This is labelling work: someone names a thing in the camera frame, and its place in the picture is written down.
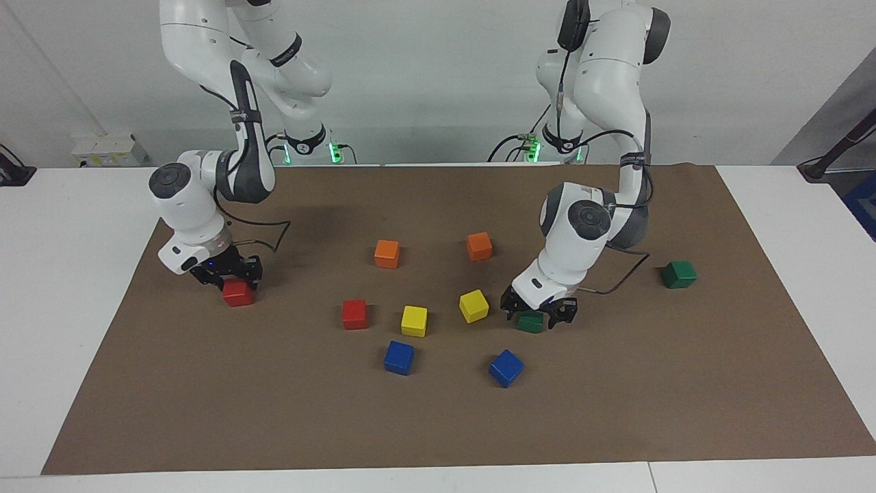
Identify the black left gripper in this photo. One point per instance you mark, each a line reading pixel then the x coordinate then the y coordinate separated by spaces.
pixel 537 301

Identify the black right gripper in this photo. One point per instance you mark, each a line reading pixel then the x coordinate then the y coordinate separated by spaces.
pixel 222 266

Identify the green wooden block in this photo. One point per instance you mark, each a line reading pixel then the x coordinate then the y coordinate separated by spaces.
pixel 679 274
pixel 530 322

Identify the red wooden block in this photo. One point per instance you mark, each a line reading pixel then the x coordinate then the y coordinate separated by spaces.
pixel 238 293
pixel 354 314

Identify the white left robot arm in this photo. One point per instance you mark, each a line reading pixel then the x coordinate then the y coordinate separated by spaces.
pixel 582 226

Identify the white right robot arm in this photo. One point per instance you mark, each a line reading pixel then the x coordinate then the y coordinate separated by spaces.
pixel 185 198

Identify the yellow wooden block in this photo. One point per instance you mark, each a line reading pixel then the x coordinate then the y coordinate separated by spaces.
pixel 473 306
pixel 414 321

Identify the blue wooden block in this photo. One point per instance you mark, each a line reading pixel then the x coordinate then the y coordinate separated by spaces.
pixel 506 368
pixel 399 357

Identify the orange wooden block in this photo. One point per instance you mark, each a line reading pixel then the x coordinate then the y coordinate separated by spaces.
pixel 479 246
pixel 387 254

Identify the brown table mat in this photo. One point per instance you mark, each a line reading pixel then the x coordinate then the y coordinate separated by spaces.
pixel 274 411

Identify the black table clamp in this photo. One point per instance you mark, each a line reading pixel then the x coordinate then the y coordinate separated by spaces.
pixel 14 174

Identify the black stand with pole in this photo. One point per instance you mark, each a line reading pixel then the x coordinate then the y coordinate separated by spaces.
pixel 814 170

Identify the blue box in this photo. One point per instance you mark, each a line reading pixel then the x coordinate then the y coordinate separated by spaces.
pixel 864 205

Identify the white wall socket box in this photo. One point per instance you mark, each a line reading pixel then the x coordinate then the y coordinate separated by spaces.
pixel 109 147

